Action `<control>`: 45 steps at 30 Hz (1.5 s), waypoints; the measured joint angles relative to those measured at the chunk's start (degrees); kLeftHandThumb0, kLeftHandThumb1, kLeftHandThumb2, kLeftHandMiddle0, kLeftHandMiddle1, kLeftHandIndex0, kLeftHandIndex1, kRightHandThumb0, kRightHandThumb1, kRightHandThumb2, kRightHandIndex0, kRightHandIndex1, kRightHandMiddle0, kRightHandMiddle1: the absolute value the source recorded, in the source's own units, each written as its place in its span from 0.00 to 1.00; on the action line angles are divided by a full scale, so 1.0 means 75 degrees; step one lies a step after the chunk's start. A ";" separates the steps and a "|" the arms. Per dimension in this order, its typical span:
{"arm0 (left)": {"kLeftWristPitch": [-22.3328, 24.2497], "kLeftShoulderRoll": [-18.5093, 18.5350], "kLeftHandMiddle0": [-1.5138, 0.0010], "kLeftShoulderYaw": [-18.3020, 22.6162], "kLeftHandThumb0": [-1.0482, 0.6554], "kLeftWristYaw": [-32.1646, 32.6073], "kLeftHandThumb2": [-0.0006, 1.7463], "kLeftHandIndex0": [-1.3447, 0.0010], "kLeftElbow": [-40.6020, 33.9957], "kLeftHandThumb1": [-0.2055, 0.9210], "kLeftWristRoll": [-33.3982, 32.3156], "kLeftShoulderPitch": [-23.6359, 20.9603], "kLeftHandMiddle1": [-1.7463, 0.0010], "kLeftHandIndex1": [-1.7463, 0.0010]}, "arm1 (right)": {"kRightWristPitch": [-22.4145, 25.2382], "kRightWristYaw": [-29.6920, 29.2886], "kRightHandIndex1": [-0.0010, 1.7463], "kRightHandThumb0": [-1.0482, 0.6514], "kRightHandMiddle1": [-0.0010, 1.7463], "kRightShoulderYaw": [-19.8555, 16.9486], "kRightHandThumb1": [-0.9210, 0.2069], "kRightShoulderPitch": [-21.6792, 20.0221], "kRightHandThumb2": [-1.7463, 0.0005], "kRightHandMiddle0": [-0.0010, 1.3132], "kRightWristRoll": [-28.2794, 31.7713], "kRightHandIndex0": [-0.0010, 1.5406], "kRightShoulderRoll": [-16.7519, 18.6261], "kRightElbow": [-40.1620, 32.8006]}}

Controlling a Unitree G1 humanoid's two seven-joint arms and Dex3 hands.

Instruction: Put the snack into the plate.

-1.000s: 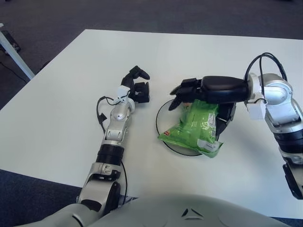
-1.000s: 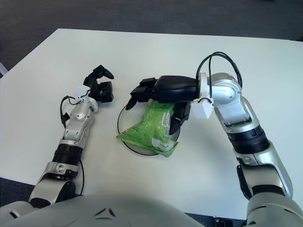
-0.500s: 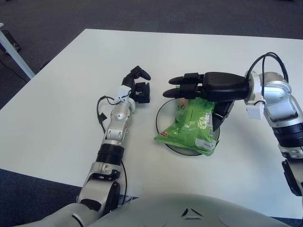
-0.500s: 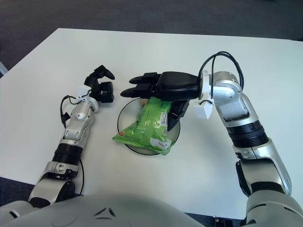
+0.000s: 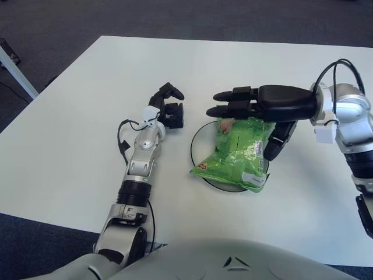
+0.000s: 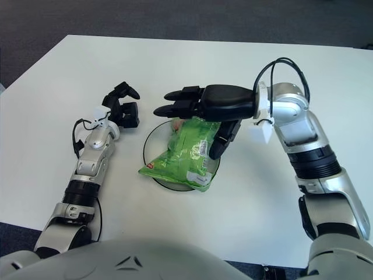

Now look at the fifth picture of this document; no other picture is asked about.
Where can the green snack bag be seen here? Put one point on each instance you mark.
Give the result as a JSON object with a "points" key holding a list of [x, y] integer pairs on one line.
{"points": [[233, 157]]}

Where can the black object on floor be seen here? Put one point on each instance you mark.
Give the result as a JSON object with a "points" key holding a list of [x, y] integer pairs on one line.
{"points": [[10, 52]]}

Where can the white plate with black rim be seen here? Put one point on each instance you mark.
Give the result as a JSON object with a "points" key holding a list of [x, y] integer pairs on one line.
{"points": [[202, 143]]}

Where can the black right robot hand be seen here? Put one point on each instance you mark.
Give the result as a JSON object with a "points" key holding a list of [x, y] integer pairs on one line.
{"points": [[285, 102]]}

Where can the grey robot torso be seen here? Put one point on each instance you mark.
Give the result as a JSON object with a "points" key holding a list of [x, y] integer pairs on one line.
{"points": [[204, 262]]}

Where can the white neighbouring table leg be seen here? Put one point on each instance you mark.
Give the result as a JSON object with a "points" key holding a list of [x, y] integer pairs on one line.
{"points": [[17, 74]]}

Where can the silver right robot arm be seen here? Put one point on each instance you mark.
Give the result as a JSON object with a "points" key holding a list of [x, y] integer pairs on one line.
{"points": [[355, 116]]}

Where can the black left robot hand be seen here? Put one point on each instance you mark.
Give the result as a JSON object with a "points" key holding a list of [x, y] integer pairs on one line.
{"points": [[175, 115]]}

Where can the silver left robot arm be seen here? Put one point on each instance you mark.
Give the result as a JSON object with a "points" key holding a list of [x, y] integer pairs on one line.
{"points": [[144, 151]]}

